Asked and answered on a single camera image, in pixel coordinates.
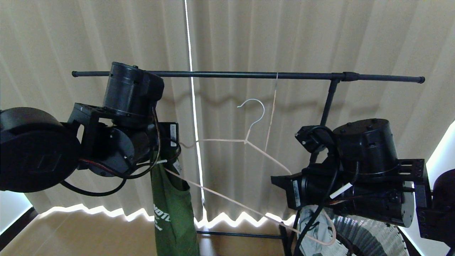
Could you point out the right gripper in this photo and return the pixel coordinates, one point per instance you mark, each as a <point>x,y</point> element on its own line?
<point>380,206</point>

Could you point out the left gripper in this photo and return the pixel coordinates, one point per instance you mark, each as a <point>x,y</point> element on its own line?
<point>124,149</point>

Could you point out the green printed sleeveless shirt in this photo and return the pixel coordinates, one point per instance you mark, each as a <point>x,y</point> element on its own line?
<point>174,220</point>

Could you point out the pink clothes hanger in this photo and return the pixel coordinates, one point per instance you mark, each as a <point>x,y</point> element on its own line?
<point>231,201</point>
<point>272,106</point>

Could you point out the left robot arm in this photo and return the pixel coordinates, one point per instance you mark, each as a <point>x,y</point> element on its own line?
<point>35,149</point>

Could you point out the white laundry basket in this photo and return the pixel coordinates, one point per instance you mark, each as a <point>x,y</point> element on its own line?
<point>373,238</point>

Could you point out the black clothes rack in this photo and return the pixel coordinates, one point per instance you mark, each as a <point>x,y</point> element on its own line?
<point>249,75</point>

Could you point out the pale grey shorts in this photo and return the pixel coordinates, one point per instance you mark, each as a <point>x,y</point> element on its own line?
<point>320,231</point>

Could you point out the beige curtain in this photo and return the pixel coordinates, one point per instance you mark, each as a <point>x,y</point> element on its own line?
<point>53,35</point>

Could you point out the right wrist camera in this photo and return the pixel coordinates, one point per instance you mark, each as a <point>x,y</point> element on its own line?
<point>312,140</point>

